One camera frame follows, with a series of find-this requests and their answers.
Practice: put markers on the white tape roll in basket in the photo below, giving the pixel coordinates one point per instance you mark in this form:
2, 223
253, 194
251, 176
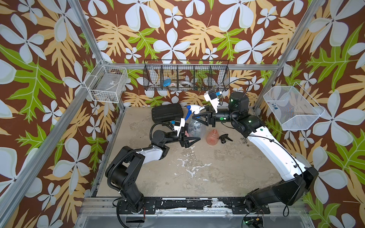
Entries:
185, 84

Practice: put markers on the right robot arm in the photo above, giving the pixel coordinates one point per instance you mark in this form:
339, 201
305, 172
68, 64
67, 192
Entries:
296, 177

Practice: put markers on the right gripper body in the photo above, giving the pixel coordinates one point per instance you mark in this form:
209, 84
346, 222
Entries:
225, 117

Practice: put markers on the black plastic case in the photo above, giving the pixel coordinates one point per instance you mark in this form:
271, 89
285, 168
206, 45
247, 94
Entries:
166, 113

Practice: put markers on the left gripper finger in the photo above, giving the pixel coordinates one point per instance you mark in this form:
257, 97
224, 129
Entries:
182, 125
189, 141

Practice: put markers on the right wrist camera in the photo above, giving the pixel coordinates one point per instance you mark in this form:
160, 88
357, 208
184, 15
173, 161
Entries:
213, 97

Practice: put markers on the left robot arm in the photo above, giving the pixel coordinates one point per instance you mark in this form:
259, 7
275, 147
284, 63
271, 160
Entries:
123, 171

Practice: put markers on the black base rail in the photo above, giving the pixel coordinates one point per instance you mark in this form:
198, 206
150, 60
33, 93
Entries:
234, 204

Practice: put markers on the white wire basket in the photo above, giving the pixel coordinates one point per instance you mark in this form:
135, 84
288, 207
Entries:
106, 82
293, 107

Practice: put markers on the clear blue spray bottle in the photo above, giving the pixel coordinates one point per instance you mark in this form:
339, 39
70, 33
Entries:
196, 129

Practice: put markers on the black spray nozzle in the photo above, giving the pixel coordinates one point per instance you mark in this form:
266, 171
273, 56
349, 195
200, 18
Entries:
225, 138

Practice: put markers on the blue white spray nozzle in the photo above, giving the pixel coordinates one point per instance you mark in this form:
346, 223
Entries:
193, 109

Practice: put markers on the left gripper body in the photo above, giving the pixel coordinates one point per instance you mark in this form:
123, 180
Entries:
180, 137

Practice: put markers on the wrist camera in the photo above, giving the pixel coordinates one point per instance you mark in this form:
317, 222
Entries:
177, 123
213, 97

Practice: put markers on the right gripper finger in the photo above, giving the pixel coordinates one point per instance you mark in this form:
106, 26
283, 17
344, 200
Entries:
207, 121
206, 112

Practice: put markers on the orange translucent spray bottle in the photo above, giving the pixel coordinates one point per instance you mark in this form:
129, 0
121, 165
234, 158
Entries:
212, 137

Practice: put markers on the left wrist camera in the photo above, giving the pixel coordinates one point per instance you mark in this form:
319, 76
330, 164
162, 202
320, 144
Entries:
177, 123

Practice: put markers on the white wire basket left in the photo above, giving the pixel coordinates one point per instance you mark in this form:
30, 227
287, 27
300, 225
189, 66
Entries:
106, 82

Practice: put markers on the white wire basket right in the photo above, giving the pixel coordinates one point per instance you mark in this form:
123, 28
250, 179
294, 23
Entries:
293, 107

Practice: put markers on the black wire wall basket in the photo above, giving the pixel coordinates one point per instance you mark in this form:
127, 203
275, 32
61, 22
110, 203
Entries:
205, 75

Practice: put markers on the blue round item in basket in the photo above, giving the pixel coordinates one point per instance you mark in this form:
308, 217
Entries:
167, 82

